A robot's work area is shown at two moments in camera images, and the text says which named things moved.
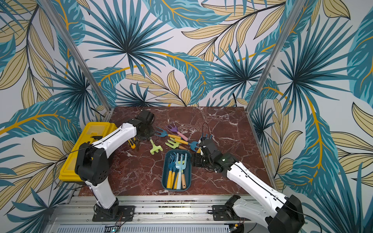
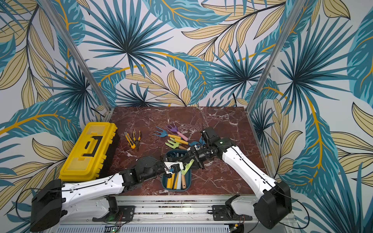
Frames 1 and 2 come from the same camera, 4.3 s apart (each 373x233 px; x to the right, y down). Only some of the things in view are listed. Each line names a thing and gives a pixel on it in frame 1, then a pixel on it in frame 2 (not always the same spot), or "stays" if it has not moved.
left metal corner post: [76, 55] stays
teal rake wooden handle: [184, 186] stays
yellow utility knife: [132, 146] stays
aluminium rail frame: [156, 214] stays
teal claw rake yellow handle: [199, 150] to [201, 141]
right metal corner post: [260, 88] stays
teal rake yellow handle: [173, 179] stays
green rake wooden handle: [155, 148] to [188, 166]
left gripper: [152, 132] to [163, 158]
